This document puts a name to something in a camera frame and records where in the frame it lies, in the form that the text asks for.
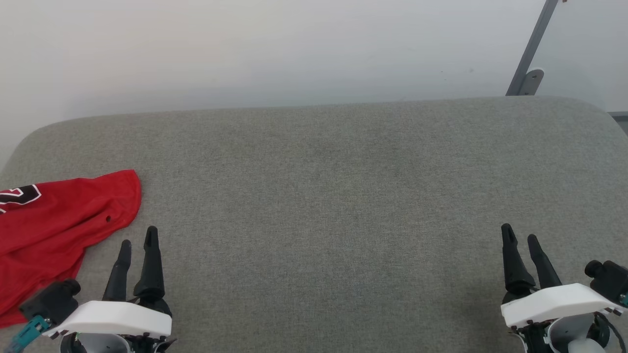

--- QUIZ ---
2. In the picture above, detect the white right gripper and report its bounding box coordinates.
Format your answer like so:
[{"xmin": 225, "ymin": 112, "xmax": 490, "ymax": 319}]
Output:
[{"xmin": 500, "ymin": 224, "xmax": 626, "ymax": 353}]

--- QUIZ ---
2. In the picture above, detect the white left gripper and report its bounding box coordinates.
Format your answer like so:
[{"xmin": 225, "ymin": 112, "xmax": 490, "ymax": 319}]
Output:
[{"xmin": 43, "ymin": 226, "xmax": 173, "ymax": 353}]

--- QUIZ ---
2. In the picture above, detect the red jersey with white trim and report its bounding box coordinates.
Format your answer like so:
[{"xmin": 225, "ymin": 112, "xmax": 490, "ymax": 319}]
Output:
[{"xmin": 0, "ymin": 170, "xmax": 142, "ymax": 328}]

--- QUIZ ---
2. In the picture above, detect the grey fabric sofa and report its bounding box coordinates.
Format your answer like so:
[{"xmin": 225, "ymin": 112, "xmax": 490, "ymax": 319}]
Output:
[{"xmin": 0, "ymin": 96, "xmax": 628, "ymax": 353}]

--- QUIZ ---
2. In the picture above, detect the teal cable connector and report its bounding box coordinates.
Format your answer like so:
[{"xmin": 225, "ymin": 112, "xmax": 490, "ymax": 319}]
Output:
[{"xmin": 9, "ymin": 316, "xmax": 51, "ymax": 353}]

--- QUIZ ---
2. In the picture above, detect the grey metal post bracket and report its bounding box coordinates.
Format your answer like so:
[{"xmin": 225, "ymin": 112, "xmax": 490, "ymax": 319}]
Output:
[{"xmin": 518, "ymin": 68, "xmax": 545, "ymax": 97}]

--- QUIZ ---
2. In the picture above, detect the grey metal post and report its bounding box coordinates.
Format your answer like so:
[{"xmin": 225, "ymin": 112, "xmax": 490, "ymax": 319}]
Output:
[{"xmin": 505, "ymin": 0, "xmax": 560, "ymax": 97}]

